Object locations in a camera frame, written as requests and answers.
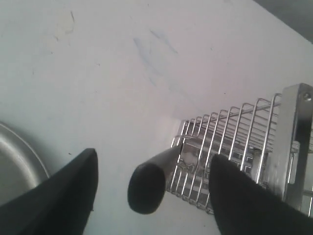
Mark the metal wire utensil rack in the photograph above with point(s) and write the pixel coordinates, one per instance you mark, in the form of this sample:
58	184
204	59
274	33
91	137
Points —
271	141

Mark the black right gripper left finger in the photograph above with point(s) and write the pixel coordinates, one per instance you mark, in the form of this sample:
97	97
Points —
61	205

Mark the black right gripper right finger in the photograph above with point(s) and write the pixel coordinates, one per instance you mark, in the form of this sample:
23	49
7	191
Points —
242	207

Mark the black handled kitchen knife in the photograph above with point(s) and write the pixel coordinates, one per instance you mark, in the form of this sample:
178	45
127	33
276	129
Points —
147	184

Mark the round stainless steel plate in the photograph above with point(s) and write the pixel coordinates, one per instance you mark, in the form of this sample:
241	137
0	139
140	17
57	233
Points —
21	168

